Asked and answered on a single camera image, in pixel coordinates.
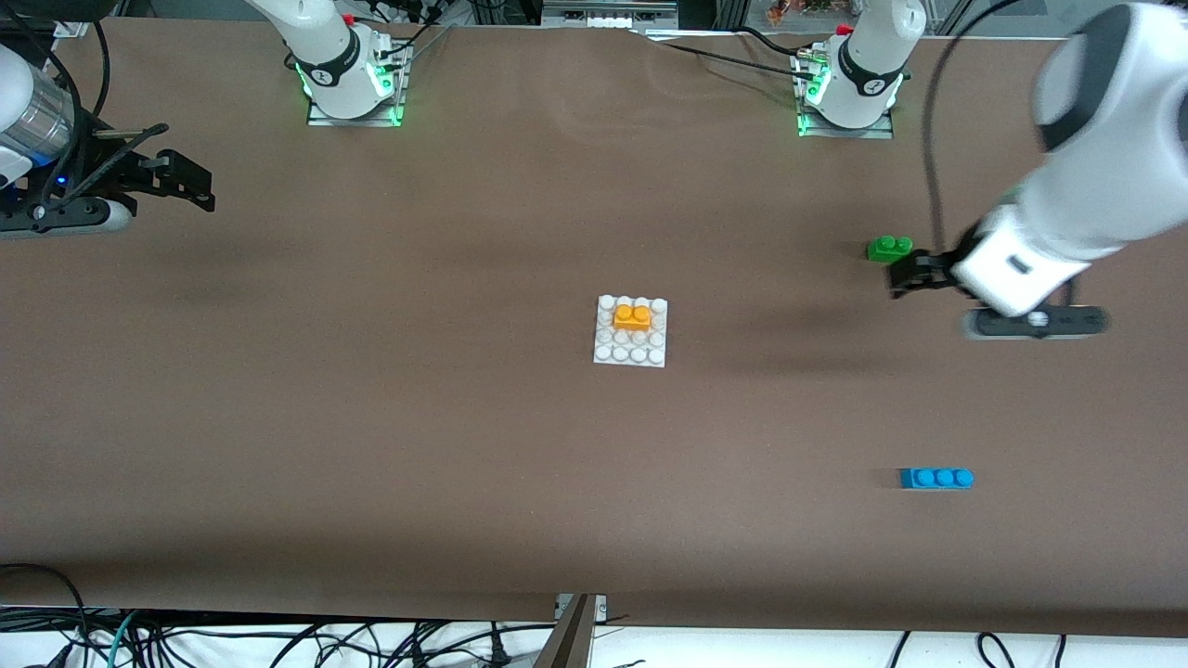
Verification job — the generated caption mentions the white studded base plate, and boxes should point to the white studded base plate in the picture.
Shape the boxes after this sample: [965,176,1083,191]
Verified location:
[593,294,669,368]

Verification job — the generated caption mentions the blue three-stud block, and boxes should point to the blue three-stud block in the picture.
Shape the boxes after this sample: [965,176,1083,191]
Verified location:
[898,467,975,491]

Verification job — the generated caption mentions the large table cover sheet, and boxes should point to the large table cover sheet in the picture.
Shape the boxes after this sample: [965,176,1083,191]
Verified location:
[0,19,1188,641]

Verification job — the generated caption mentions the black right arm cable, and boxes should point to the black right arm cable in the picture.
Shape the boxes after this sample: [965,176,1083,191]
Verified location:
[23,19,173,200]

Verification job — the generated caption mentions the black cable across table edge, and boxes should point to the black cable across table edge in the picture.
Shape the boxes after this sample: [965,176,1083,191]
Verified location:
[661,42,818,75]

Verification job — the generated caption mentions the black floor cable loop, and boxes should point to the black floor cable loop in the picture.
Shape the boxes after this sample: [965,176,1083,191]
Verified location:
[0,563,94,668]

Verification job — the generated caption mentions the teal floor cable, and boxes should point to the teal floor cable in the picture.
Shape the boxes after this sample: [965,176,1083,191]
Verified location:
[107,610,140,668]

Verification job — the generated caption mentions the grey aluminium post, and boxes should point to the grey aluminium post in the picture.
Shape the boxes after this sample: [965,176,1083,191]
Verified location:
[534,594,595,668]

